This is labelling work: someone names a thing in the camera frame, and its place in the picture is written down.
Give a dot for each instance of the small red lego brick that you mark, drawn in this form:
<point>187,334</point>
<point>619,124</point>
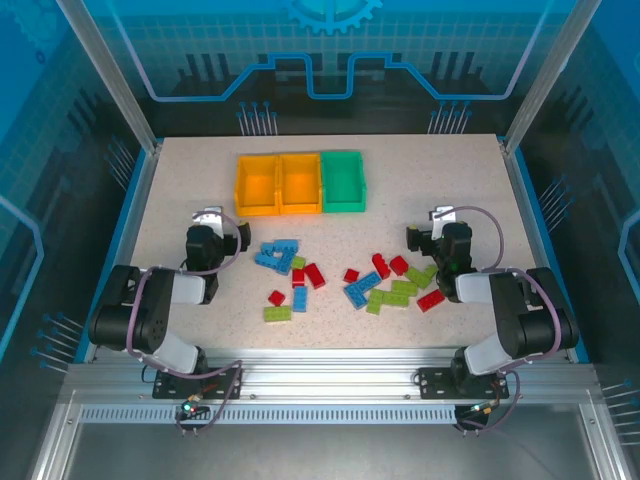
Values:
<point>298,277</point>
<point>276,298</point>
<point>398,265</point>
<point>351,275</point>

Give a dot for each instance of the blue lego brick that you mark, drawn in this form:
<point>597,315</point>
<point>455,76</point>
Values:
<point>354,297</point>
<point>300,299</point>
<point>267,261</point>
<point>287,261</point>
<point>265,248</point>
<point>285,245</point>
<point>367,283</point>

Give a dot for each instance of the orange plastic bin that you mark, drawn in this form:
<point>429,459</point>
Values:
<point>256,187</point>
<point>300,186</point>

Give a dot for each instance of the small green lego brick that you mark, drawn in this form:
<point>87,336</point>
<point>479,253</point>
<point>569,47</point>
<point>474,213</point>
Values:
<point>298,262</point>
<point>430,271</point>

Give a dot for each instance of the green plastic bin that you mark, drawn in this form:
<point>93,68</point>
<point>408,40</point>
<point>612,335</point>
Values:
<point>342,184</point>

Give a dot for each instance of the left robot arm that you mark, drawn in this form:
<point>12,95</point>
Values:
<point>125,320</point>

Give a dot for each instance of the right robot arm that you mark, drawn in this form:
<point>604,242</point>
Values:
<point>510,310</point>

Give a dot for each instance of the small connector with lights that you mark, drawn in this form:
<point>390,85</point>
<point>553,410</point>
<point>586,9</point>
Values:
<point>482,410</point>
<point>190,407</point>

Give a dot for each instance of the wide aluminium mounting beam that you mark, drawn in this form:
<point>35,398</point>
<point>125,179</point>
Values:
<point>325,375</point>

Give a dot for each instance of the grey metal panel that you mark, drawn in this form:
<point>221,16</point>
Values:
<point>325,455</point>

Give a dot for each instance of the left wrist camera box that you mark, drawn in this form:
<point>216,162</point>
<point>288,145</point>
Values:
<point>207,216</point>

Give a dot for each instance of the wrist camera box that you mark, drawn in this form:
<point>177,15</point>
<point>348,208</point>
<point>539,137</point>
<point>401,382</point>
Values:
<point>207,216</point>
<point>444,214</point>

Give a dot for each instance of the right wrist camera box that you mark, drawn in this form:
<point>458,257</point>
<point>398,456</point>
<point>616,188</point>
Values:
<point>444,214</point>

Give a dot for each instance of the blue aluminium side rail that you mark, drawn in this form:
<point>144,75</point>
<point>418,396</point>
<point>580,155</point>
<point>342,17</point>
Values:
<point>540,250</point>
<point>122,250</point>

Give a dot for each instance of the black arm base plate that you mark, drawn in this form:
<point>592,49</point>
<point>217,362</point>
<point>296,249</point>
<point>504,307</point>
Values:
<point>432,385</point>
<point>165,387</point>

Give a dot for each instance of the aluminium frame post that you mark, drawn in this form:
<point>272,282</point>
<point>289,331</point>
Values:
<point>546,80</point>
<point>115,80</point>

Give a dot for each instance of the aluminium frame beam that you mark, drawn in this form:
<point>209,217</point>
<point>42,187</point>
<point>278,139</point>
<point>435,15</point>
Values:
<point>602,440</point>
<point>55,440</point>

